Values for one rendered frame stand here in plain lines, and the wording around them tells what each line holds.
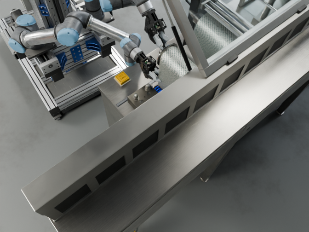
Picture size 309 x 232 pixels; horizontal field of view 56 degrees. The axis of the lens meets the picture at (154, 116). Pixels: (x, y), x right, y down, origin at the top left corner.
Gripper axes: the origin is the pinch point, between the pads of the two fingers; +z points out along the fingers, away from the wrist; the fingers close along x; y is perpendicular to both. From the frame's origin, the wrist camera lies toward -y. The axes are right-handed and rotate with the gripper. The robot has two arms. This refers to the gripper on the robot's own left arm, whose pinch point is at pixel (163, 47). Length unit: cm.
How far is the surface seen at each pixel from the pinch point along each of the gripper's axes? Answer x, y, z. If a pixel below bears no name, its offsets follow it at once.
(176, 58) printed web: -2.0, 10.9, 7.0
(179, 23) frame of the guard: -20, 57, -12
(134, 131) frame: -53, 57, 9
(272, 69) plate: 21, 46, 28
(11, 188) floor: -123, -124, 50
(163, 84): -6.7, -8.9, 19.8
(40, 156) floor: -90, -131, 42
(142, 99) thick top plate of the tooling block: -20.2, -13.8, 21.2
